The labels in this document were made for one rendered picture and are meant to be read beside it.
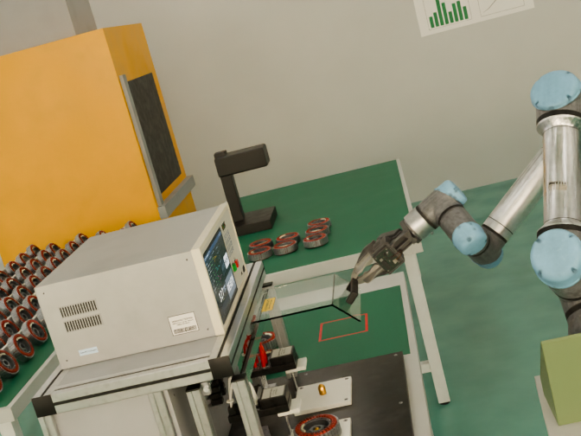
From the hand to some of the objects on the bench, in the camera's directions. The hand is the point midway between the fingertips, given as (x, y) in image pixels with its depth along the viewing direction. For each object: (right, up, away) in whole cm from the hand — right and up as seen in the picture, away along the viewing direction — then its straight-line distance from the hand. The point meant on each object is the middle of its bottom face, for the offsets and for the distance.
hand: (354, 278), depth 230 cm
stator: (-10, -36, -20) cm, 43 cm away
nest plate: (-8, -32, +4) cm, 33 cm away
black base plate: (-10, -37, -8) cm, 39 cm away
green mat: (-26, -26, +58) cm, 68 cm away
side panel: (-49, -54, -34) cm, 80 cm away
